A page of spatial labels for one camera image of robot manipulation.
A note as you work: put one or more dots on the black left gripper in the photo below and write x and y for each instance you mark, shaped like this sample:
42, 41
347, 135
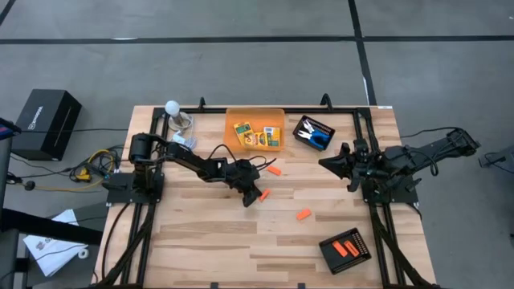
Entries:
243, 174

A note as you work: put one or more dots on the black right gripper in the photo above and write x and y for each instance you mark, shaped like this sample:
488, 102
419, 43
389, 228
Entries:
361, 168

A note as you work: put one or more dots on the yellow crayon box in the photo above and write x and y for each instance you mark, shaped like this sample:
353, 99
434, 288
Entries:
272, 137
259, 140
243, 132

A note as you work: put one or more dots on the black perforated plastic basket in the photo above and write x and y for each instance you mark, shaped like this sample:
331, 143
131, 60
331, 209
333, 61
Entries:
329, 257
327, 129

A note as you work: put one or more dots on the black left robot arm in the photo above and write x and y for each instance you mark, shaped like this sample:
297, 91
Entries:
188, 158

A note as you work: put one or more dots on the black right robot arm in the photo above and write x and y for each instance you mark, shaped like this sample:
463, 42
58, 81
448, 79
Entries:
421, 154

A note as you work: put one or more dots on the wooden work table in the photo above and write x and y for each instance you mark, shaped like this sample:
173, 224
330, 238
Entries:
321, 110

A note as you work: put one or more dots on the orange translucent plastic bin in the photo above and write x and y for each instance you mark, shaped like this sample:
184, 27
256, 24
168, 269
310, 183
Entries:
257, 116

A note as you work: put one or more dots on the white bulb table lamp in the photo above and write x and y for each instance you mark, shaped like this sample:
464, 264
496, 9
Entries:
172, 107

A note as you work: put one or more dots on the grey chair base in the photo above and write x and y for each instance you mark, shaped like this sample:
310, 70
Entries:
502, 157

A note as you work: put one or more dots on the white tape roll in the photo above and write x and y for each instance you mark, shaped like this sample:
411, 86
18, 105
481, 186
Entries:
80, 253

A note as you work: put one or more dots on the white paper sheets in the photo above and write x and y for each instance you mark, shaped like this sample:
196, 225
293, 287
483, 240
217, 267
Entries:
52, 253

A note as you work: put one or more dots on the black metal beam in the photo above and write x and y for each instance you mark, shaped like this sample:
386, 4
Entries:
40, 226

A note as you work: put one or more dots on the black cardboard box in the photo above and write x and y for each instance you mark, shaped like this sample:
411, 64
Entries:
48, 120

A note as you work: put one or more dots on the black power plug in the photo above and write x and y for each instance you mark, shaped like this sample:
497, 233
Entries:
29, 186

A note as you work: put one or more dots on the dark device with red screen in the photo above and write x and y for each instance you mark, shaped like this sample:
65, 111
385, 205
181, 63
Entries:
6, 129

